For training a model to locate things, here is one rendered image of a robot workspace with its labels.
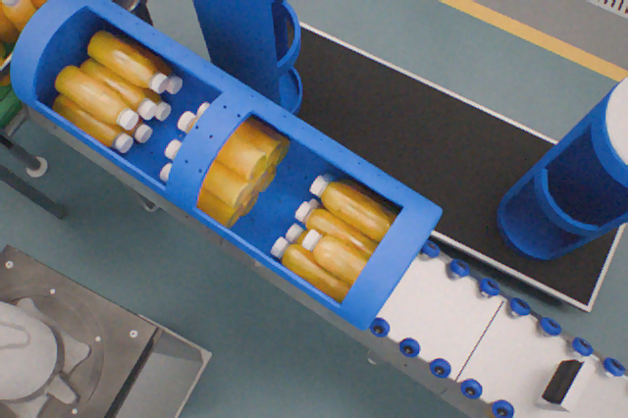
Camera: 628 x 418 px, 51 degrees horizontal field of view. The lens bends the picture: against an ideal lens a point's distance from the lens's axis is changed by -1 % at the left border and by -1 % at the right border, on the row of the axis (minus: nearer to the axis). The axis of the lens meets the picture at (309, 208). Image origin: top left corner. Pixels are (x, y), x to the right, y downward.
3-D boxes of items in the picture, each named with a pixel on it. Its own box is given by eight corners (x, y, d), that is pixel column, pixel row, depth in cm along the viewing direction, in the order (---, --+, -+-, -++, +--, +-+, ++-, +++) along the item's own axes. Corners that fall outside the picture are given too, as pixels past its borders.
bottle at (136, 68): (81, 56, 141) (143, 96, 139) (93, 28, 139) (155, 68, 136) (100, 56, 147) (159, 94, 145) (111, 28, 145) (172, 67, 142)
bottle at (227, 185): (229, 214, 132) (163, 170, 135) (245, 201, 138) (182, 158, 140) (239, 188, 128) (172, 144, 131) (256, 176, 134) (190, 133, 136)
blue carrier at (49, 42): (356, 341, 139) (376, 319, 112) (36, 125, 152) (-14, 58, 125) (425, 235, 148) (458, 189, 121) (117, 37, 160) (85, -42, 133)
